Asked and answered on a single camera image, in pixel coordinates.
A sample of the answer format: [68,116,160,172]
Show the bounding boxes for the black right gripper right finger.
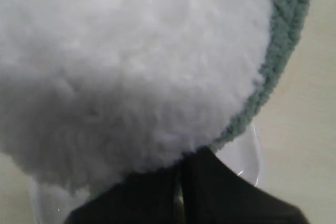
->
[181,148,309,224]

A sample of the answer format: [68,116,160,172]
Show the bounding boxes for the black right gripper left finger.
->
[64,167,179,223]

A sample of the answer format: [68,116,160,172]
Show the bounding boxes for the white plush snowman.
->
[1,0,272,194]

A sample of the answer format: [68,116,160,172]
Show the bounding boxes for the green fleece scarf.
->
[210,0,311,152]

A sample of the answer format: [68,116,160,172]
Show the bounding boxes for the white rectangular plastic tray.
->
[29,124,265,223]

